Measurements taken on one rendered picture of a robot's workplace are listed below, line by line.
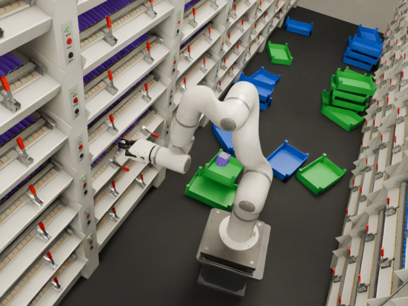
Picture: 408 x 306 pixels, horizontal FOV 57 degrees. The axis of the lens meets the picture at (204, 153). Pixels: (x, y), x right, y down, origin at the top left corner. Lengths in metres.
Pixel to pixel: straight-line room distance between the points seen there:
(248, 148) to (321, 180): 1.46
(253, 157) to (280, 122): 1.74
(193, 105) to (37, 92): 0.50
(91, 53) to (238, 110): 0.51
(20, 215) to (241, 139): 0.78
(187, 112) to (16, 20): 0.62
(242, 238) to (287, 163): 1.12
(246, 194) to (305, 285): 0.91
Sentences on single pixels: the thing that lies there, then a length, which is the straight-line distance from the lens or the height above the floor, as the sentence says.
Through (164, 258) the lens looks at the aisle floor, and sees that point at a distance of 2.13.
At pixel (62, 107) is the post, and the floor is 1.08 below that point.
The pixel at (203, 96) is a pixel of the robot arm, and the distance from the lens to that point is 1.30.
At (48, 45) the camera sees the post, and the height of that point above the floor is 1.28.
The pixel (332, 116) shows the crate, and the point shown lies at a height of 0.04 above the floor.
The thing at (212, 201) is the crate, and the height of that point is 0.05.
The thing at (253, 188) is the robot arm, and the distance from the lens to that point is 1.47.
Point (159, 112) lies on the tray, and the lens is 2.00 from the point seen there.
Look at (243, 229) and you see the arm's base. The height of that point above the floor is 0.48.
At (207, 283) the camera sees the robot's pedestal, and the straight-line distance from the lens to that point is 2.06.
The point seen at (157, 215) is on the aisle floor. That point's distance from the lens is 2.28.
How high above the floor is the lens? 1.84
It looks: 44 degrees down
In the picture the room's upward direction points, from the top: 12 degrees clockwise
